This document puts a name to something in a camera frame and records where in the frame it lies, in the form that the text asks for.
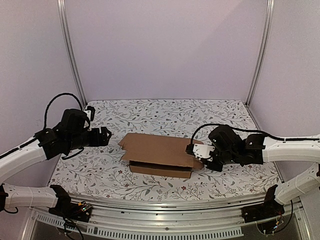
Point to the left aluminium frame post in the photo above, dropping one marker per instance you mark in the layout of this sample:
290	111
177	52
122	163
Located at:
62	11

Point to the brown cardboard box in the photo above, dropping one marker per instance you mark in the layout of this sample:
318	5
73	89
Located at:
158	155

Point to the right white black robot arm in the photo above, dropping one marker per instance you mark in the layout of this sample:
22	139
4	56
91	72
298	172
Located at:
258	148

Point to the aluminium frame post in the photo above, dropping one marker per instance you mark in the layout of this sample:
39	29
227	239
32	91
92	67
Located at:
270	5
62	11

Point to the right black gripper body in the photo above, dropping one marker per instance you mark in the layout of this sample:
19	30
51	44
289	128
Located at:
210	164

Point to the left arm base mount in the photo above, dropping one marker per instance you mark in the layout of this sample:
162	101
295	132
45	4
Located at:
80	211

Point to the right aluminium frame post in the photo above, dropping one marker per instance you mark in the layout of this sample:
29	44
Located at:
270	5

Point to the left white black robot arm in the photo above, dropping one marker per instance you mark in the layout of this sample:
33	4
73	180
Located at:
73	132

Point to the front aluminium rail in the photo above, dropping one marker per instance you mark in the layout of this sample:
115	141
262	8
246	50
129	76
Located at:
213	219

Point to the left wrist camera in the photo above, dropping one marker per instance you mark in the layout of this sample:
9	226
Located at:
90	112

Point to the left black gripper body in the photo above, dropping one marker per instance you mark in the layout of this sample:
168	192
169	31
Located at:
94	141

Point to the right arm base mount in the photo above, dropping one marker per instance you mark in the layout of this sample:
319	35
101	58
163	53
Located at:
270	213

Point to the floral patterned table mat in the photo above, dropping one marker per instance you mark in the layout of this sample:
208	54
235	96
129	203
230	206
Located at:
101	172

